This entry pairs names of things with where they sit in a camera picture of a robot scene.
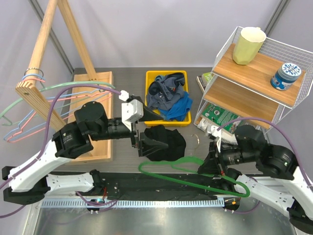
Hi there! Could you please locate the pink wire hanger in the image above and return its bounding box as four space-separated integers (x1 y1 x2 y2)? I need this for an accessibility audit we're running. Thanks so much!
6 74 113 144

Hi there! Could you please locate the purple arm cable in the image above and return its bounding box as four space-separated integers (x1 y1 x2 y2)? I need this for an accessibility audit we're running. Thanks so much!
0 84 122 218
216 117 313 215

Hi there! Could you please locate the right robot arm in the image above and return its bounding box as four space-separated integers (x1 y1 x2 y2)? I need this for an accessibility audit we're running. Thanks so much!
198 125 313 235

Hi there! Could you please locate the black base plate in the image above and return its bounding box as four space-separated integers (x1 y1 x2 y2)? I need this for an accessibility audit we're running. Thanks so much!
81 172 236 201

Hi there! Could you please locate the dark navy tank top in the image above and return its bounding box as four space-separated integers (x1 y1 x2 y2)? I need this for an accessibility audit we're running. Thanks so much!
146 72 185 111

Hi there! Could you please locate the pale green mug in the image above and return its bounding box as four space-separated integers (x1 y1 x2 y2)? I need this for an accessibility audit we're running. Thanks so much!
232 27 267 65

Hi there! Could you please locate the wooden clothes rack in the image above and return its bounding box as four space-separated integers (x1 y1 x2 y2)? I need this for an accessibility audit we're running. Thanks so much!
15 0 114 165

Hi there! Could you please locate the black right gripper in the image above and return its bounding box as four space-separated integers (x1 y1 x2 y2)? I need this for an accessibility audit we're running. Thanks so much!
197 139 256 175

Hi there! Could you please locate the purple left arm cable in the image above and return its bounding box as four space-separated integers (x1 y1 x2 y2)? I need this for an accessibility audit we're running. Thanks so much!
0 84 122 218

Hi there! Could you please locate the blue lidded jar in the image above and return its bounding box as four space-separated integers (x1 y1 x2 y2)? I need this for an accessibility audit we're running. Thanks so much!
270 63 302 91

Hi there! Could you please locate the black tank top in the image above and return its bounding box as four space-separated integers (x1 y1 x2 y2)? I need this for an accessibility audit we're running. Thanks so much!
144 125 186 162

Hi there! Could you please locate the dark green hanger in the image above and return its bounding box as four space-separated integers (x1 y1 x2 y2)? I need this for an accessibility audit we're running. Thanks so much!
138 156 250 198

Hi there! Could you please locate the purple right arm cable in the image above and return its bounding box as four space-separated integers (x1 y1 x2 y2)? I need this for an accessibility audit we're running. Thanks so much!
216 117 313 215

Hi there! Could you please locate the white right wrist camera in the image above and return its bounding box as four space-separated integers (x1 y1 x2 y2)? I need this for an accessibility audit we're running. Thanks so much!
206 125 222 153

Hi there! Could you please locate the green box on shelf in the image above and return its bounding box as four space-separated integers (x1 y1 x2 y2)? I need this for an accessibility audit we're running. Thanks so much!
196 72 214 93

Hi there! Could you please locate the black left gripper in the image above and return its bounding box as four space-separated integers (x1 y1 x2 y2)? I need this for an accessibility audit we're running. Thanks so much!
89 97 169 156

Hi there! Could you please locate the yellow plastic tray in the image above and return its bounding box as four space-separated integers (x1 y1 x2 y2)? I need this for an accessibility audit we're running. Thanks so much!
145 70 191 127

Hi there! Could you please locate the slotted metal rail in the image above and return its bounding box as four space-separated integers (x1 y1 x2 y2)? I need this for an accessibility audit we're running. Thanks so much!
41 198 224 209

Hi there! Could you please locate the white wire wooden shelf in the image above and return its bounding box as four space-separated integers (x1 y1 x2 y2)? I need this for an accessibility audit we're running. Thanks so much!
194 26 313 125

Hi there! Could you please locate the light blue wire hanger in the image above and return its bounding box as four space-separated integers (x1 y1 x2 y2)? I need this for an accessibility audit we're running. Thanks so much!
3 74 112 143

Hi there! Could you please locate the mint green hanger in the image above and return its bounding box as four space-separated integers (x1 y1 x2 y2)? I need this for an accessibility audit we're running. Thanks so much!
0 81 115 126

